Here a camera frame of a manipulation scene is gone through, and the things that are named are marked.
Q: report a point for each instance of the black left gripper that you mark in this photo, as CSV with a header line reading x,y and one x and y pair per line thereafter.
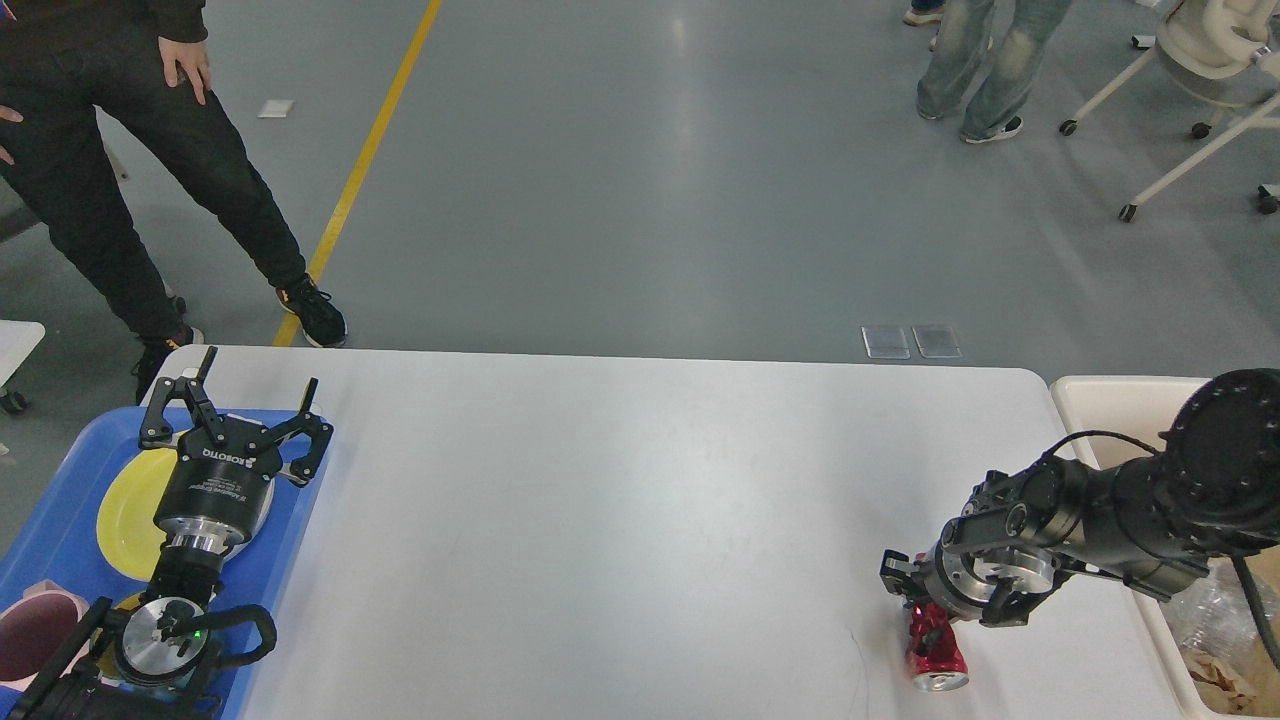
x,y
218,485

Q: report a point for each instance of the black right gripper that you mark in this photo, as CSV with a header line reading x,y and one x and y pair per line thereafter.
x,y
953,587

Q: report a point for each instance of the crushed red can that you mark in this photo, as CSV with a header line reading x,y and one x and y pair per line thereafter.
x,y
934,659

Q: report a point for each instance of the yellow plastic plate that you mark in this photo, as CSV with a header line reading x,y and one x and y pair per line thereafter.
x,y
127,535

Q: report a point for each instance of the pink mug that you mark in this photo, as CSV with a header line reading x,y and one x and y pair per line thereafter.
x,y
34,628

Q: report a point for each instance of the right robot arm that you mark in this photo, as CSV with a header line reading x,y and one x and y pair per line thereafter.
x,y
1151,523

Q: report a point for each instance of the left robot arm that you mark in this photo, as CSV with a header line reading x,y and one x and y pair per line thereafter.
x,y
170,647

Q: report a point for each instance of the pink plate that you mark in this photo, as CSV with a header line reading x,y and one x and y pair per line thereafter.
x,y
262,510

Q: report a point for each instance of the blue plastic tray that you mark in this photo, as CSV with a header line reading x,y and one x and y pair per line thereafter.
x,y
59,543

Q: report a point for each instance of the white side table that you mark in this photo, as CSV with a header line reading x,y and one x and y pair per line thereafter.
x,y
18,340

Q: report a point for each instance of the floor socket plate left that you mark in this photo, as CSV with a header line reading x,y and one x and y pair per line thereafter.
x,y
886,342

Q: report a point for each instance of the floor socket plate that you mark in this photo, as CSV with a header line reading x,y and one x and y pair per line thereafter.
x,y
937,342
886,342

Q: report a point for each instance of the floor socket plate right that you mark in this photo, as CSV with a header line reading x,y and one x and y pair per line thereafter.
x,y
937,342

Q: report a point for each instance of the white plastic bin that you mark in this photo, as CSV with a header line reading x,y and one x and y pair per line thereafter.
x,y
1141,406

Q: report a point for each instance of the crumpled brown paper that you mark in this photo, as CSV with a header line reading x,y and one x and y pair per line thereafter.
x,y
1246,684

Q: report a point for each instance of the white office chair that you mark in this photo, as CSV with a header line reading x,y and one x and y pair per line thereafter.
x,y
1204,45

